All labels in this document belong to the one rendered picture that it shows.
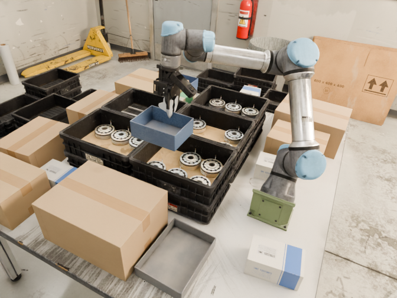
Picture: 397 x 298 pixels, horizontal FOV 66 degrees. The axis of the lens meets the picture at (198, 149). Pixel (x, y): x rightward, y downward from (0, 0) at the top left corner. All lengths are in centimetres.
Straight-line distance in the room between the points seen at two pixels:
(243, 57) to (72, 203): 88
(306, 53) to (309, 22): 291
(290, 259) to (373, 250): 137
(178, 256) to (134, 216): 25
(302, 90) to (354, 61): 281
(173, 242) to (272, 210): 44
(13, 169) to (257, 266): 108
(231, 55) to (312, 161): 52
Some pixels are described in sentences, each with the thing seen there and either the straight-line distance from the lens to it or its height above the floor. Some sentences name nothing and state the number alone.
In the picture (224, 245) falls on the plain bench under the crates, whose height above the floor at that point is 70.
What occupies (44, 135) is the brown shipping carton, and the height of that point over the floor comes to 86.
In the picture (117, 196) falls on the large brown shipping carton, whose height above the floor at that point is 90.
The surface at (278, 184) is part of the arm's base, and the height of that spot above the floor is 90.
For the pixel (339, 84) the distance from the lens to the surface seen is 405.
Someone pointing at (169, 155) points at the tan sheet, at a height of 83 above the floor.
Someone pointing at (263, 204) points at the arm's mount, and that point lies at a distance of 136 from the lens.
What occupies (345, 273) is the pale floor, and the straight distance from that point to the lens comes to 232.
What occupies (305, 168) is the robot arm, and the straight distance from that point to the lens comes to 120.
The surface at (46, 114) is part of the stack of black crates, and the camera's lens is 270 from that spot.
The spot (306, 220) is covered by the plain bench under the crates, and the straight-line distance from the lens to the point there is 150.
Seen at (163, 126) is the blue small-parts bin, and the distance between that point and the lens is 127.
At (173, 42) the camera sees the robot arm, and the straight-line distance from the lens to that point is 114.
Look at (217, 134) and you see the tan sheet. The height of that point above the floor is 83.
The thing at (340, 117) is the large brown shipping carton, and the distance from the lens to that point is 196.
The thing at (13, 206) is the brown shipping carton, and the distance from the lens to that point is 144.
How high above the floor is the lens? 174
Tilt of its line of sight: 36 degrees down
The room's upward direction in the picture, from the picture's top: 4 degrees clockwise
